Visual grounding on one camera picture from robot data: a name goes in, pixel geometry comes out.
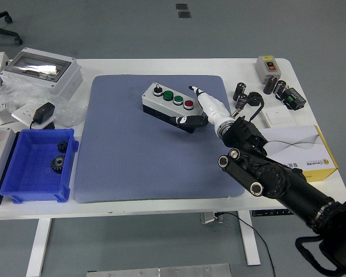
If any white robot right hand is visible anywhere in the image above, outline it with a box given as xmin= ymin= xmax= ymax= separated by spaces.
xmin=172 ymin=85 xmax=232 ymax=130

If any grey four-button control box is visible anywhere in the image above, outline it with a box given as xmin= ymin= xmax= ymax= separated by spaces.
xmin=141 ymin=82 xmax=205 ymax=134

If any black desk height controller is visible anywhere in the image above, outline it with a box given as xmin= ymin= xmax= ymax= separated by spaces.
xmin=251 ymin=209 xmax=295 ymax=217

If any grey emergency stop button station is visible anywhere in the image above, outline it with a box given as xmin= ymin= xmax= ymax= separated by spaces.
xmin=0 ymin=126 xmax=17 ymax=206

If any black cylindrical capacitor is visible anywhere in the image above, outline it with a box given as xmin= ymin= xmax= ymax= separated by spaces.
xmin=232 ymin=82 xmax=247 ymax=102
xmin=273 ymin=80 xmax=287 ymax=99
xmin=263 ymin=75 xmax=279 ymax=95
xmin=235 ymin=92 xmax=248 ymax=111

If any black module with green terminal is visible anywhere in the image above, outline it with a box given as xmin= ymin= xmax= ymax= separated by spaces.
xmin=281 ymin=87 xmax=307 ymax=111

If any grey-blue mat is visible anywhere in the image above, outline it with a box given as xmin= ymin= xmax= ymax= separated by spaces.
xmin=74 ymin=74 xmax=246 ymax=204

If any white and yellow cardboard box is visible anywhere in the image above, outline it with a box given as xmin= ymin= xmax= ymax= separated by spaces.
xmin=259 ymin=125 xmax=339 ymax=183

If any white table leg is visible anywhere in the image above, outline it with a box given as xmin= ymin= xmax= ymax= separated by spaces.
xmin=25 ymin=218 xmax=52 ymax=277
xmin=238 ymin=211 xmax=262 ymax=267

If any clear plastic bag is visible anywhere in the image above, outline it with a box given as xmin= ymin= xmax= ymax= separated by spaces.
xmin=0 ymin=76 xmax=87 ymax=128

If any large black gear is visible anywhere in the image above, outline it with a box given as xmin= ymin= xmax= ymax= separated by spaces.
xmin=50 ymin=154 xmax=66 ymax=175

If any black power adapter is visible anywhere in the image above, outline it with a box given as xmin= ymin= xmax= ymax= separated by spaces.
xmin=29 ymin=102 xmax=56 ymax=130

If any silver metal plate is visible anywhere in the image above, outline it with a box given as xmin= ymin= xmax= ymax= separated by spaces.
xmin=86 ymin=263 xmax=232 ymax=277

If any blue plastic bin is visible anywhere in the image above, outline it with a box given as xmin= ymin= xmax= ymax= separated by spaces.
xmin=0 ymin=128 xmax=80 ymax=204

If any black office chair base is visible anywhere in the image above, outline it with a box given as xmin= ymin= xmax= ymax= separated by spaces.
xmin=0 ymin=10 xmax=23 ymax=46

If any black plastic ring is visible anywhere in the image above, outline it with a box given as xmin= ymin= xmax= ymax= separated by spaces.
xmin=246 ymin=91 xmax=262 ymax=107

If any grey red-black switch box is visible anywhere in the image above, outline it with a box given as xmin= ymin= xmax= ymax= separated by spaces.
xmin=255 ymin=55 xmax=282 ymax=85

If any white wall switch plate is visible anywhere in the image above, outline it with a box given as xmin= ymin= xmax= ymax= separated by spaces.
xmin=260 ymin=105 xmax=295 ymax=129

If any grey under-table bracket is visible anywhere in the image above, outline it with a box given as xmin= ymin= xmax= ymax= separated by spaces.
xmin=200 ymin=212 xmax=224 ymax=225

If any black cable under table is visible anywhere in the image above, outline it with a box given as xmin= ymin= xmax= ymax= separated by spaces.
xmin=215 ymin=212 xmax=277 ymax=277

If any grey enclosure with clear lid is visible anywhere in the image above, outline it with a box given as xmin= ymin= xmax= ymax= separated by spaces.
xmin=0 ymin=47 xmax=84 ymax=100

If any white wall socket plate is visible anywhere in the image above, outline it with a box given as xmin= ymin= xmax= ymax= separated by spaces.
xmin=11 ymin=103 xmax=55 ymax=130

